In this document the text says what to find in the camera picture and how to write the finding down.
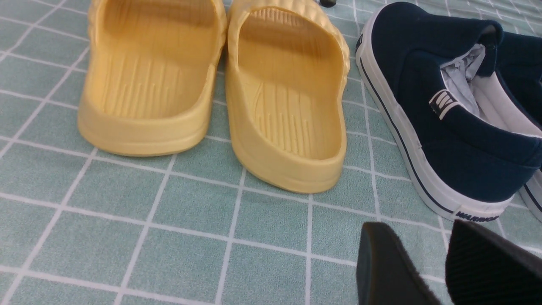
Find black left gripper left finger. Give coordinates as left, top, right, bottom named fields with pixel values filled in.
left=356, top=222, right=441, bottom=305

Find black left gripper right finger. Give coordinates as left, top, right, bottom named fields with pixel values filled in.
left=445, top=220, right=542, bottom=305

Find navy slip-on shoe left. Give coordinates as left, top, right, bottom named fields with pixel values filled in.
left=356, top=2, right=542, bottom=223

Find navy slip-on shoe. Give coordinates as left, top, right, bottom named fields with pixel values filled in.
left=356, top=2, right=542, bottom=223
left=495, top=30, right=542, bottom=223

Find navy slip-on shoe right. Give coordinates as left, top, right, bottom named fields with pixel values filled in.
left=495, top=30, right=542, bottom=223

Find green checkered tablecloth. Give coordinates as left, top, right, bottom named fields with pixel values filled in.
left=0, top=0, right=542, bottom=305

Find yellow slipper inner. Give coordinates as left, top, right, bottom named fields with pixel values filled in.
left=225, top=0, right=350, bottom=194

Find yellow slipper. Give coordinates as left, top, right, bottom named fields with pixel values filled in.
left=77, top=0, right=227, bottom=156
left=225, top=0, right=350, bottom=194

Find yellow slipper far left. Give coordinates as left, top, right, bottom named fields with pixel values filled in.
left=77, top=0, right=227, bottom=156

